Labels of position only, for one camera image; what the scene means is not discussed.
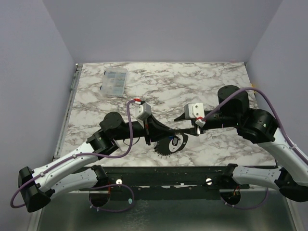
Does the black tag key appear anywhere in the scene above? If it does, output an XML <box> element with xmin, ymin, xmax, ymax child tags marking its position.
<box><xmin>171</xmin><ymin>136</ymin><xmax>181</xmax><ymax>146</ymax></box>

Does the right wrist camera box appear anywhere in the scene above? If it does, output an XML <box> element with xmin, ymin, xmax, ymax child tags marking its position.
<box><xmin>184</xmin><ymin>103</ymin><xmax>205</xmax><ymax>119</ymax></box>

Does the aluminium side rail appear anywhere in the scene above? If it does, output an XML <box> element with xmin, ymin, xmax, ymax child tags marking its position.
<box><xmin>52</xmin><ymin>64</ymin><xmax>83</xmax><ymax>161</ymax></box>

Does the clear plastic organizer box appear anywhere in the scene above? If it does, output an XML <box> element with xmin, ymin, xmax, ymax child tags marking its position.
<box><xmin>100</xmin><ymin>68</ymin><xmax>128</xmax><ymax>97</ymax></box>

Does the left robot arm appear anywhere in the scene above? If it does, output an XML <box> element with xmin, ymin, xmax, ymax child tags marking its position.
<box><xmin>18</xmin><ymin>112</ymin><xmax>180</xmax><ymax>213</ymax></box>

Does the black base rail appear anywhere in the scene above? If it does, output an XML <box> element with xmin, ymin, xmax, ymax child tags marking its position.
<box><xmin>49</xmin><ymin>166</ymin><xmax>268</xmax><ymax>200</ymax></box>

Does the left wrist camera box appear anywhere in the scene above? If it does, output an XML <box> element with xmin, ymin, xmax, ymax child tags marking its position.
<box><xmin>135</xmin><ymin>103</ymin><xmax>152</xmax><ymax>121</ymax></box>

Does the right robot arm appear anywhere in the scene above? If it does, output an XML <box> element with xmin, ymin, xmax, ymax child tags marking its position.
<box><xmin>175</xmin><ymin>85</ymin><xmax>308</xmax><ymax>202</ymax></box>

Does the metal key ring plate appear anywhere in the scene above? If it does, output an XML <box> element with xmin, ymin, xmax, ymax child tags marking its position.
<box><xmin>154</xmin><ymin>133</ymin><xmax>189</xmax><ymax>156</ymax></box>

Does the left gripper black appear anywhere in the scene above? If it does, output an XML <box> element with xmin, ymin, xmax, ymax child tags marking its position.
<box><xmin>114</xmin><ymin>114</ymin><xmax>175</xmax><ymax>145</ymax></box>

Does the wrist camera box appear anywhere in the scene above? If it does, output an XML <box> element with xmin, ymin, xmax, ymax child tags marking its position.
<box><xmin>135</xmin><ymin>103</ymin><xmax>152</xmax><ymax>121</ymax></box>
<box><xmin>184</xmin><ymin>103</ymin><xmax>205</xmax><ymax>119</ymax></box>

